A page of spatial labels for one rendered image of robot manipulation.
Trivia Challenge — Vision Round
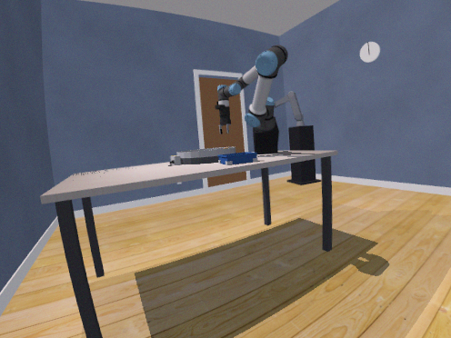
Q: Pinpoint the blue plastic crate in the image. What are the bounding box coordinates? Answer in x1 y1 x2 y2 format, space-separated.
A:
218 152 258 165

